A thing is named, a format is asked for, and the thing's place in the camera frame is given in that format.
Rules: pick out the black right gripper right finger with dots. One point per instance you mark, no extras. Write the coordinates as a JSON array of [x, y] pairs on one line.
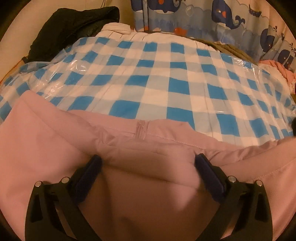
[[244, 212]]

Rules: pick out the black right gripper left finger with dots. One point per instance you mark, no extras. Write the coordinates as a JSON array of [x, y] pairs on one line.
[[53, 212]]

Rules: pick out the pink and brown jacket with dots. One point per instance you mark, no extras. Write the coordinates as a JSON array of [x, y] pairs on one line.
[[149, 188]]

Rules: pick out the pink clothing heap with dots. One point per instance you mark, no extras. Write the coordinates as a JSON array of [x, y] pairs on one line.
[[287, 74]]

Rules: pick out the blue white checkered bed cover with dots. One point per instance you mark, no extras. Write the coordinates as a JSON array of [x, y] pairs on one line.
[[217, 94]]

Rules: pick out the olive green blanket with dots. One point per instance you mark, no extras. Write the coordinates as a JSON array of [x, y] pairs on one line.
[[228, 49]]

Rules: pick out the black garment pile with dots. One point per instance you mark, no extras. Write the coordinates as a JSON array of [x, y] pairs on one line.
[[65, 27]]

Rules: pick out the whale pattern curtain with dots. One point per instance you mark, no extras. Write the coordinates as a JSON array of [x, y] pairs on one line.
[[255, 27]]

